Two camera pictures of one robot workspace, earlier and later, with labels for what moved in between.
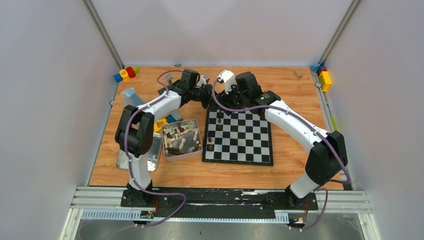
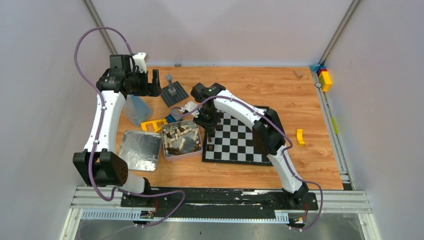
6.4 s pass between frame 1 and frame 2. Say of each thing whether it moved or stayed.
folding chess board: stayed
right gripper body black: moved
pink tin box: stayed
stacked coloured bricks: stayed
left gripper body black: moved
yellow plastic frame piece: stayed
